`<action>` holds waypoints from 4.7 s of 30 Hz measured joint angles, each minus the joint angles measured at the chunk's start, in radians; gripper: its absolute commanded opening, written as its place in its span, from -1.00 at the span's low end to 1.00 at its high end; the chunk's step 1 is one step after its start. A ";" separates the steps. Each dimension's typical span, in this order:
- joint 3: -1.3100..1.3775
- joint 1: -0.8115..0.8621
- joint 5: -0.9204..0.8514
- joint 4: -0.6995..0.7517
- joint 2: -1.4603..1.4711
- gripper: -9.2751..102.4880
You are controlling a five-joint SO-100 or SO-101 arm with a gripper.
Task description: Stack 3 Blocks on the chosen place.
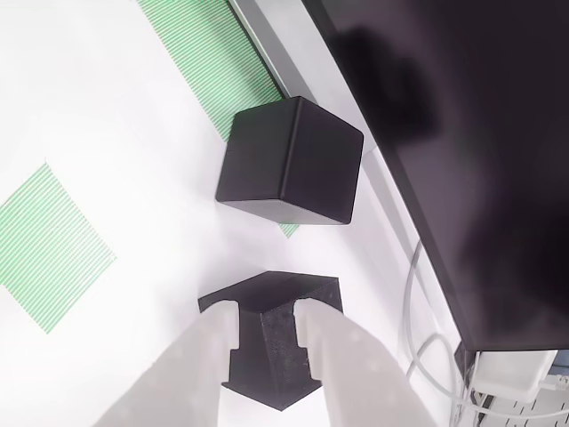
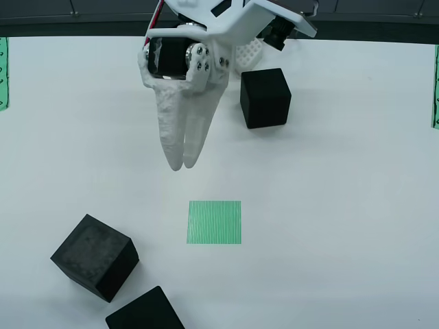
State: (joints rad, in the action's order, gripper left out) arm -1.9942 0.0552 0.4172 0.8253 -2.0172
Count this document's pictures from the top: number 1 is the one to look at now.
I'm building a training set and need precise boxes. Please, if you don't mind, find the black cube block rough face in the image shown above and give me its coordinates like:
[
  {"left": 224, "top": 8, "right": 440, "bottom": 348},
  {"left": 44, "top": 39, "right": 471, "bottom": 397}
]
[{"left": 197, "top": 270, "right": 342, "bottom": 413}]

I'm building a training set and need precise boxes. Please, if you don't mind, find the smooth black cube block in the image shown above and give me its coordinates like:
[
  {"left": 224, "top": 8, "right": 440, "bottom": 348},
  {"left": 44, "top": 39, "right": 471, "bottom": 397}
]
[{"left": 215, "top": 95, "right": 365, "bottom": 227}]

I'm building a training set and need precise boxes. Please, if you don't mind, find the white power adapter box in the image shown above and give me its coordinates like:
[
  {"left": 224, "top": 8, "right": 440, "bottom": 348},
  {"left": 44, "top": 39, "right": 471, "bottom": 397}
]
[{"left": 469, "top": 350, "right": 559, "bottom": 401}]

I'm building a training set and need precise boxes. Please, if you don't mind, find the white pegboard panel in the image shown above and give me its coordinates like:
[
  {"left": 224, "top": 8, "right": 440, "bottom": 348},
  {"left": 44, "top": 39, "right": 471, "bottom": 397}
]
[{"left": 466, "top": 398, "right": 569, "bottom": 427}]

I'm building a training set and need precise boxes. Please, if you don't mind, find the green striped square marker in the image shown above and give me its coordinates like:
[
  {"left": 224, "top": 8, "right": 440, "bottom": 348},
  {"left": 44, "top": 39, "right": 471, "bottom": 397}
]
[{"left": 0, "top": 162, "right": 118, "bottom": 334}]

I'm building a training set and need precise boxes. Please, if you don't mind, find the black monitor panel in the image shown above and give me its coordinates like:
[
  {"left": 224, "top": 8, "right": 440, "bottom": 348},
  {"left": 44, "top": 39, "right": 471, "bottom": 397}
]
[{"left": 301, "top": 0, "right": 569, "bottom": 352}]

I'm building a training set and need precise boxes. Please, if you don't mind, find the green striped paper strip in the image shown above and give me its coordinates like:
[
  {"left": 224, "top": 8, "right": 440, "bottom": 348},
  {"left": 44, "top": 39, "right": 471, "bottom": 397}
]
[{"left": 135, "top": 0, "right": 303, "bottom": 240}]

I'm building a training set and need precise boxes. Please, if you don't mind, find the white cable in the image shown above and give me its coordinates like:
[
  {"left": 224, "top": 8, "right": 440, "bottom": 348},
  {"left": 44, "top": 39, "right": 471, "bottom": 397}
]
[{"left": 403, "top": 239, "right": 472, "bottom": 427}]

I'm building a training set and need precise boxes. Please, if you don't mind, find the grey table edge rail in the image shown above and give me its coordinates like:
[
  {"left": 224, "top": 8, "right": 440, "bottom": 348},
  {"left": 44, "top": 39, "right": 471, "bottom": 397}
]
[{"left": 227, "top": 0, "right": 466, "bottom": 357}]

